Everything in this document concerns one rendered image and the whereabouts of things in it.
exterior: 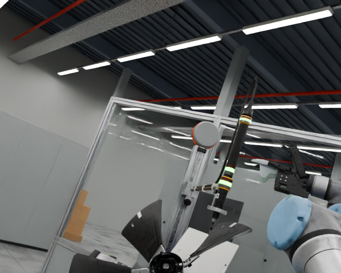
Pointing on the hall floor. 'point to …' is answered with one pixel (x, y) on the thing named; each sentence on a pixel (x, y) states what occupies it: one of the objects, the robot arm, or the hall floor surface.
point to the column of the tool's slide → (182, 199)
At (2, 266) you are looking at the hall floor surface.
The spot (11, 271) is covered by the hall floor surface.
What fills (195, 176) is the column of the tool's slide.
